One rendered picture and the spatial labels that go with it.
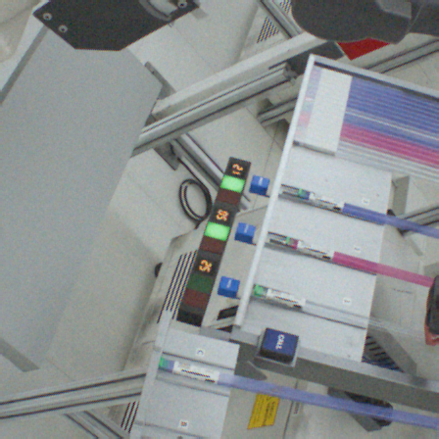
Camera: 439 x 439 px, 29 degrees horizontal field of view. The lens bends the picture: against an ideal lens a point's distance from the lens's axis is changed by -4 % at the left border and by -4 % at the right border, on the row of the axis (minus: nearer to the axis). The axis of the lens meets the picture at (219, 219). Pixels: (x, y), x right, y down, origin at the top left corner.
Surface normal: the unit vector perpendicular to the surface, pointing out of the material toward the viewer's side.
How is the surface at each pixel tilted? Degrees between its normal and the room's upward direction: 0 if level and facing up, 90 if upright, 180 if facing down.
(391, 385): 90
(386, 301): 0
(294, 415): 90
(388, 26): 96
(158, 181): 0
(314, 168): 44
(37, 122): 0
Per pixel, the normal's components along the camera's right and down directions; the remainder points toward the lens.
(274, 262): 0.13, -0.63
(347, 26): -0.15, 0.89
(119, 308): 0.76, -0.27
